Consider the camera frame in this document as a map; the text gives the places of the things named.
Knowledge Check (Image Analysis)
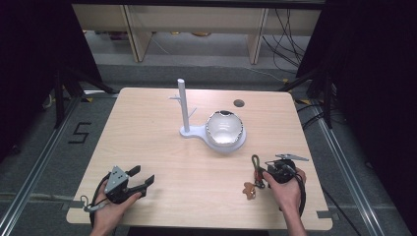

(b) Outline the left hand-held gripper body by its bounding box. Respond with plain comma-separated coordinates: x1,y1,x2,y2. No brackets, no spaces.
103,165,148,206

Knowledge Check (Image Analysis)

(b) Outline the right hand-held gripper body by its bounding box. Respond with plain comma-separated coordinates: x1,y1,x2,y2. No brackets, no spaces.
265,153,310,185

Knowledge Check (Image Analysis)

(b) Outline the keychain with brown bear charm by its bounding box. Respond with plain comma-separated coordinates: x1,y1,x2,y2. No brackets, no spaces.
242,153,268,202

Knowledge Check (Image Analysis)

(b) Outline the person's right hand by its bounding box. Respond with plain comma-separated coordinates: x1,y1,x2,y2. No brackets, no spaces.
262,167,307,217

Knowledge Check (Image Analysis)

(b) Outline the person's left hand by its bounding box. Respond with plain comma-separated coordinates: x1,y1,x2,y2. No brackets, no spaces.
90,180,143,234

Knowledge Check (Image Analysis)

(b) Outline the black tape floor mark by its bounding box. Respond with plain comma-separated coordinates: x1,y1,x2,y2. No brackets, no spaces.
67,122,92,145

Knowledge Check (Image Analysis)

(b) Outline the white stand with pole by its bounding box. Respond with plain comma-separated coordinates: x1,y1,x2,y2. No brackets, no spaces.
168,78,248,155

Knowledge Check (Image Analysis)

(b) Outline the black metal stand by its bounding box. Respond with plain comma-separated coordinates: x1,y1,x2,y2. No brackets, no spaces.
278,67,335,130
41,67,119,130

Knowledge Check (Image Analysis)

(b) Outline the dark curtain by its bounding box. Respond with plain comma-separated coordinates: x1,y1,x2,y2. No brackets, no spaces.
296,0,417,227
0,0,103,165

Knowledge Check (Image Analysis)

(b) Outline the light wooden desk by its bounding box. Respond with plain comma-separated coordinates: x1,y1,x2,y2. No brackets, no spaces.
71,3,323,65

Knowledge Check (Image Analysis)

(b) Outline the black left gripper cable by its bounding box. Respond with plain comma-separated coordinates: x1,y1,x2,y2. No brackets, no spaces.
89,172,112,230

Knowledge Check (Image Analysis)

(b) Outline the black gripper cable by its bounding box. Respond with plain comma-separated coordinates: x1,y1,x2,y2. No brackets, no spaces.
89,172,112,230
278,163,308,218

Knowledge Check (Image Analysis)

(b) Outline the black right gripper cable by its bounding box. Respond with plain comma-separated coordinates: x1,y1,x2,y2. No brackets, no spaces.
278,163,308,218

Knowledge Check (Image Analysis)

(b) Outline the grey clip strap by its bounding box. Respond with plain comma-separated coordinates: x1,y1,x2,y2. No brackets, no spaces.
80,195,109,214

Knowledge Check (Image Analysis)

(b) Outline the aluminium floor rail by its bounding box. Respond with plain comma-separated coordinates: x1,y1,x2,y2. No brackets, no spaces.
0,89,116,236
294,97,387,236

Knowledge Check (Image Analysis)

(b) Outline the bundle of black cables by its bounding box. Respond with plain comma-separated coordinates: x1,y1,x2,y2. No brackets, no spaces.
261,8,313,75

